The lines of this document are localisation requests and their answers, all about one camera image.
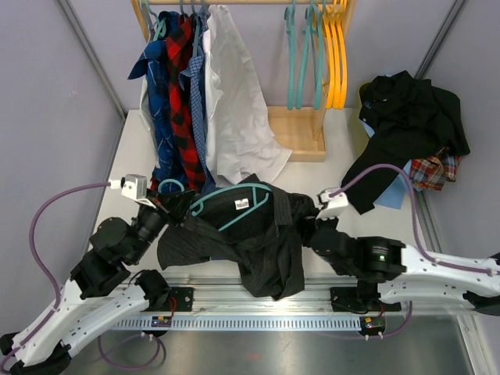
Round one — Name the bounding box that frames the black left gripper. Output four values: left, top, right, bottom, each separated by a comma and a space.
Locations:
127, 187, 196, 264

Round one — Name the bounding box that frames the black pinstriped shirt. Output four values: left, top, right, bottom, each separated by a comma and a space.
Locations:
157, 175, 319, 300

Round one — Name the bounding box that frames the brown red plaid shirt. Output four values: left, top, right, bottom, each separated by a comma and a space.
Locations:
409, 148, 462, 191

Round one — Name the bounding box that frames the teal plastic hanger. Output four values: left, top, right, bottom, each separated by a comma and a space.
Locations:
295, 1, 314, 109

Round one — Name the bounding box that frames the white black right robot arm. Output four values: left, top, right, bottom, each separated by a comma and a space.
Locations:
303, 218, 499, 316

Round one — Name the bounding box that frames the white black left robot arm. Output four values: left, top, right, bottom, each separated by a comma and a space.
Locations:
1, 191, 195, 374

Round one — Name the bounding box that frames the light blue shirt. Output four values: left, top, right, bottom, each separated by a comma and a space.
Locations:
359, 72, 425, 210

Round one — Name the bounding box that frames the white shirt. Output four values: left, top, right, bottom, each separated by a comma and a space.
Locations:
138, 5, 291, 188

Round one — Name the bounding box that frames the blue checked shirt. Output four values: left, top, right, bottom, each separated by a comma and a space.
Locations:
180, 12, 216, 193

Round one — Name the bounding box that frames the yellow plastic hanger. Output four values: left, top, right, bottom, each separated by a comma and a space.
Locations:
336, 0, 348, 109
330, 1, 344, 109
322, 1, 334, 109

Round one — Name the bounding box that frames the dark blue striped shirt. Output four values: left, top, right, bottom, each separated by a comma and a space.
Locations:
127, 9, 188, 192

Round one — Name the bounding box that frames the red black plaid shirt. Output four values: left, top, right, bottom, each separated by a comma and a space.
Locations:
159, 11, 205, 192

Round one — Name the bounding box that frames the teal empty hanger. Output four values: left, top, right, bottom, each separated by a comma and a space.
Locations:
309, 1, 326, 110

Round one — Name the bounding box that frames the green laundry bin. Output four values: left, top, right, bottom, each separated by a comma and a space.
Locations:
351, 81, 372, 145

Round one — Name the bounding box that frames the wooden clothes rack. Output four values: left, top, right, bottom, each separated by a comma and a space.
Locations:
130, 0, 356, 163

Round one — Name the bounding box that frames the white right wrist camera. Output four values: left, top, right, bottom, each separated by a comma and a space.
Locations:
316, 188, 349, 220

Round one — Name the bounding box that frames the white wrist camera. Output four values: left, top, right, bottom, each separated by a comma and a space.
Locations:
316, 188, 349, 220
108, 174, 155, 208

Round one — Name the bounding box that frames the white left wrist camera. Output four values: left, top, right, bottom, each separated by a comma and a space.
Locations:
108, 174, 155, 208

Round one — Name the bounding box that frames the aluminium mounting rail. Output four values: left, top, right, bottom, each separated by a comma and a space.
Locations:
112, 273, 480, 317

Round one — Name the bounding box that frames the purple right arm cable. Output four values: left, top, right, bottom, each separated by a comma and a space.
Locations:
320, 163, 500, 340

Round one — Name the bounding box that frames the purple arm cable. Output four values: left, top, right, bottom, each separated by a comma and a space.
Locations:
320, 163, 500, 340
0, 181, 167, 370

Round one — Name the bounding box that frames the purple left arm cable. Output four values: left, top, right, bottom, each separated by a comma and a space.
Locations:
0, 181, 167, 370

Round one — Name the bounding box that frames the slotted grey cable duct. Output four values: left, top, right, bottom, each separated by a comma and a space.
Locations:
113, 315, 361, 331

